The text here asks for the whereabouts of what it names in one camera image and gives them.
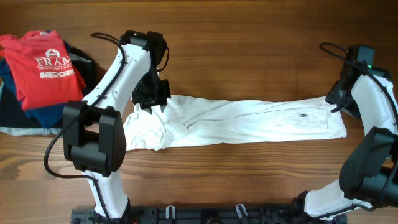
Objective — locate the red folded t-shirt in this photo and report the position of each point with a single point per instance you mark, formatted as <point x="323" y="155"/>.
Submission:
<point x="42" y="69"/>

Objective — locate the black folded garment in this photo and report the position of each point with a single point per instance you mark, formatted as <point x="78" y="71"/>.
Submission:
<point x="51" y="116"/>

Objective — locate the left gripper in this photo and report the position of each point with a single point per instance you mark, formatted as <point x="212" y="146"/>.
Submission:
<point x="159" y="100"/>

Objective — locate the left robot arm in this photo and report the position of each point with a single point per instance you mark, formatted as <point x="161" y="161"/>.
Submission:
<point x="94" y="139"/>

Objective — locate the navy blue folded t-shirt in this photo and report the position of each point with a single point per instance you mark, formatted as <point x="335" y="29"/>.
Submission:
<point x="40" y="73"/>

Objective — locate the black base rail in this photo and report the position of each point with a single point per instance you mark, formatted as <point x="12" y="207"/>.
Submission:
<point x="267" y="214"/>

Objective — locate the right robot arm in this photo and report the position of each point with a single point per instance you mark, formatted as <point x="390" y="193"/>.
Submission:
<point x="368" y="178"/>

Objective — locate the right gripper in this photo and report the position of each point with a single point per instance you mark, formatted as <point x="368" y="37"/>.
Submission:
<point x="331" y="98"/>

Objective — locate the light blue folded garment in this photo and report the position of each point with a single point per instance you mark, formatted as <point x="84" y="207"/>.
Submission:
<point x="28" y="130"/>

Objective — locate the white Puma t-shirt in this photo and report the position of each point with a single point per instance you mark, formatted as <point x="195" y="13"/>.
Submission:
<point x="188" y="121"/>

